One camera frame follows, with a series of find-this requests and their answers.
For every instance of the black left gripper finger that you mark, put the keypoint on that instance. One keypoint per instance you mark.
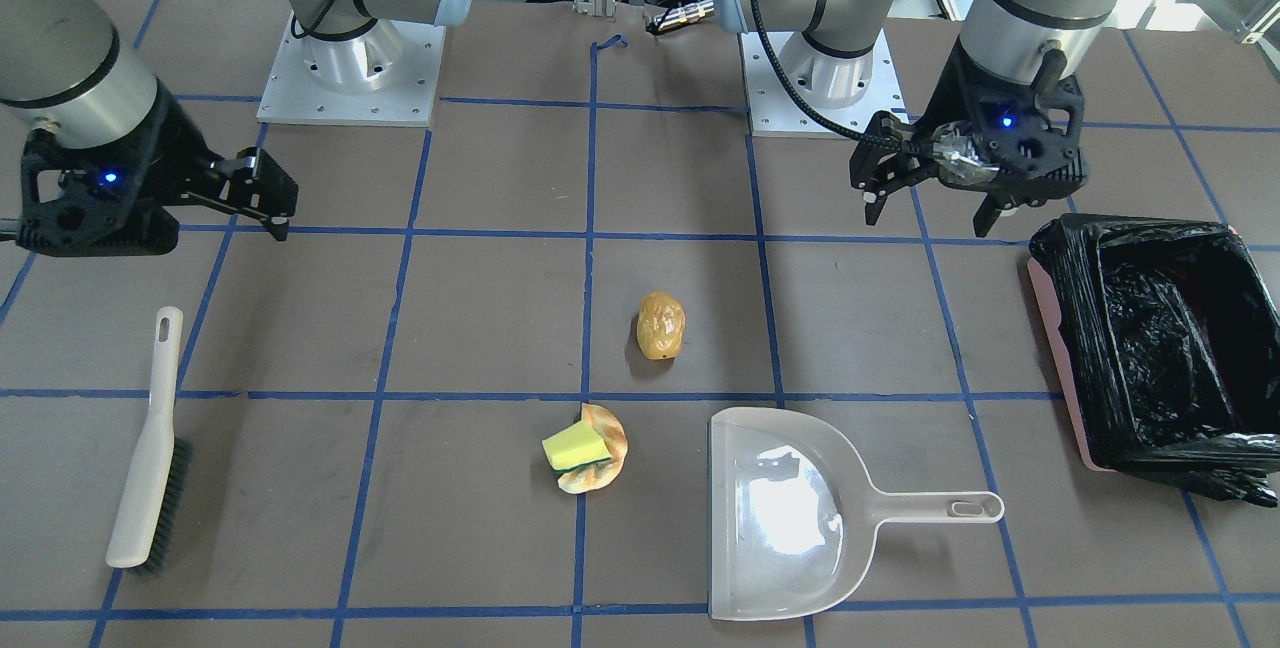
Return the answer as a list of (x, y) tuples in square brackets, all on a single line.
[(887, 159), (992, 207)]

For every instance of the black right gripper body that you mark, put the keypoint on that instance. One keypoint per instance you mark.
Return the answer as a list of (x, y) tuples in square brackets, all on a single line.
[(178, 160)]

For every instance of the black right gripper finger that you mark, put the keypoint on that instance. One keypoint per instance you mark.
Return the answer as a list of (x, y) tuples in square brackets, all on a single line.
[(251, 184)]

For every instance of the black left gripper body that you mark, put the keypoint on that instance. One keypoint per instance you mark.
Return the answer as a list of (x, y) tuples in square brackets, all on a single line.
[(937, 108)]

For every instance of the brown potato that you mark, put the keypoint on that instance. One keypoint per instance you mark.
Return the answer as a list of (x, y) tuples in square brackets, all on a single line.
[(660, 326)]

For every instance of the beige hand brush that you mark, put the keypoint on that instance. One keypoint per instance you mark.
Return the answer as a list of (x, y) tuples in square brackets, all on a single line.
[(147, 511)]

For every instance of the beige dustpan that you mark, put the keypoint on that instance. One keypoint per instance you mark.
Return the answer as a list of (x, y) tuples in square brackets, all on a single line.
[(794, 515)]

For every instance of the yellow green sponge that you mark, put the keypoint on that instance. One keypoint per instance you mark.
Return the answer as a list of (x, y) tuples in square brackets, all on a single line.
[(577, 445)]

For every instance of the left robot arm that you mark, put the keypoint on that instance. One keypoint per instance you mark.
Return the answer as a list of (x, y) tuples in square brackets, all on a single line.
[(1003, 36)]

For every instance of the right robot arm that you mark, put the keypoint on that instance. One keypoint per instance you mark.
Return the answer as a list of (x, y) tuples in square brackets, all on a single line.
[(65, 60)]

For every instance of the pink bin with black bag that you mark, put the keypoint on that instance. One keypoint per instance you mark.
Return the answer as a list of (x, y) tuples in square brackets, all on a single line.
[(1165, 338)]

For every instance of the silver metal connector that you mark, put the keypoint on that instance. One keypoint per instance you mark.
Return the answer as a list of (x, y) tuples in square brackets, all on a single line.
[(679, 17)]

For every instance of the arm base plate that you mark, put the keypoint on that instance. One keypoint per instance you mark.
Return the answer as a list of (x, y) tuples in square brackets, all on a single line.
[(844, 91), (385, 78)]

